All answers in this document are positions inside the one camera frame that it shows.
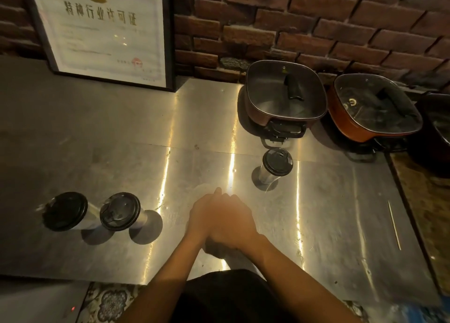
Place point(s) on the person's left forearm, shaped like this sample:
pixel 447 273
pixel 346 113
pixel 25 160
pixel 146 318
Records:
pixel 168 284

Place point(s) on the person's left hand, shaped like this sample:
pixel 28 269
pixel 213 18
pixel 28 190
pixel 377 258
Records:
pixel 201 213

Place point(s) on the framed white certificate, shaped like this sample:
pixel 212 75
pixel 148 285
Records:
pixel 102 30

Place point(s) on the orange square electric hot pot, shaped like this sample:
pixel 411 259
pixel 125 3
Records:
pixel 346 122

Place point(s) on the dark electric hot pot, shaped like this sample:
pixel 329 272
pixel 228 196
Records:
pixel 437 122

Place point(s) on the steel cup with black lid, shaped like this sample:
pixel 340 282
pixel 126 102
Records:
pixel 119 212
pixel 277 161
pixel 65 212

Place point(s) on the person's left fingers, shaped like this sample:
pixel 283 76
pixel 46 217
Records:
pixel 215 195

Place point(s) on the brown square electric hot pot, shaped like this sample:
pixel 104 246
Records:
pixel 256 113

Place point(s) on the thin wooden skewer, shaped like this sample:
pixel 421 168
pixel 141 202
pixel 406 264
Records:
pixel 394 225

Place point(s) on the person's black clothing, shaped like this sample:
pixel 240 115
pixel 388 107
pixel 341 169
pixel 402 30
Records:
pixel 228 298

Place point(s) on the person's right forearm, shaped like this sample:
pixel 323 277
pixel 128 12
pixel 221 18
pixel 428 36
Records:
pixel 298 287

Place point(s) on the person's right hand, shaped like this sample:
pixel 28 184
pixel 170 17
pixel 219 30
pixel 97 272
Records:
pixel 233 224

